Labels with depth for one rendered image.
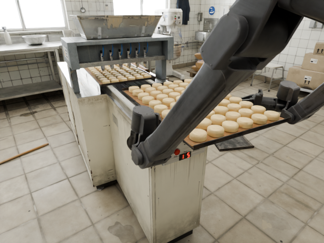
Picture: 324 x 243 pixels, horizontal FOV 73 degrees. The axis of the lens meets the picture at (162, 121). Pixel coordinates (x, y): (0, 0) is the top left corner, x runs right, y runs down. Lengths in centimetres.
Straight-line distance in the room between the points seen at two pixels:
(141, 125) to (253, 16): 38
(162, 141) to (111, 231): 129
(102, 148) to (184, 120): 136
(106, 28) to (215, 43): 128
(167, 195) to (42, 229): 99
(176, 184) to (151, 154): 70
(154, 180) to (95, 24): 99
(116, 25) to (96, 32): 14
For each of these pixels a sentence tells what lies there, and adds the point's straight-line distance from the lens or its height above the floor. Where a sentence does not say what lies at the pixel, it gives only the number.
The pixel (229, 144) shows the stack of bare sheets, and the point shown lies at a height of 2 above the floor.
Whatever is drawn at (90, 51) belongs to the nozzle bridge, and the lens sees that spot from 157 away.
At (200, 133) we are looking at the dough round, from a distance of 63.
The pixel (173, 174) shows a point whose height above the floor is 60.
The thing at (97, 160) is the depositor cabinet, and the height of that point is 32.
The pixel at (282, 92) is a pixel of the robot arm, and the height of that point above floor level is 107.
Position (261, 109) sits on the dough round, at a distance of 87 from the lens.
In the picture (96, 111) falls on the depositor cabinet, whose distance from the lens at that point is 159.
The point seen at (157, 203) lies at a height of 45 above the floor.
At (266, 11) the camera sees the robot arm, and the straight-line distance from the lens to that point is 29.
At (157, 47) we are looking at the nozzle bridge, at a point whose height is 111.
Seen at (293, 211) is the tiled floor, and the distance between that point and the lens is 204.
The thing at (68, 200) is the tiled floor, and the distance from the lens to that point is 200.
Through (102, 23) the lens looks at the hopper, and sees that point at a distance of 153.
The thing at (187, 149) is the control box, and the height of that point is 75.
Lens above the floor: 134
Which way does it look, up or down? 26 degrees down
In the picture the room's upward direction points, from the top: straight up
